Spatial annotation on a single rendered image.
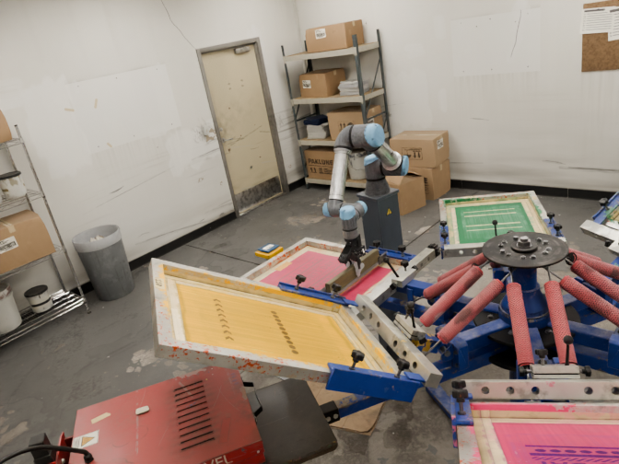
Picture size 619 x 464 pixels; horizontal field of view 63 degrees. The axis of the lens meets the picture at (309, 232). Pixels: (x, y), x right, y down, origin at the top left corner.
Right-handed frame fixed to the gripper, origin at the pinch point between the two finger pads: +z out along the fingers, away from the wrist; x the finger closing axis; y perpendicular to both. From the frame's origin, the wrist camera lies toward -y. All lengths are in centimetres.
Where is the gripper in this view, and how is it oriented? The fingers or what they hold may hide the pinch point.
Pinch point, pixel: (354, 274)
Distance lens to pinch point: 257.9
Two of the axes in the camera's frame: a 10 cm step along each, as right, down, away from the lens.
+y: 6.6, -3.8, 6.5
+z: 1.7, 9.1, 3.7
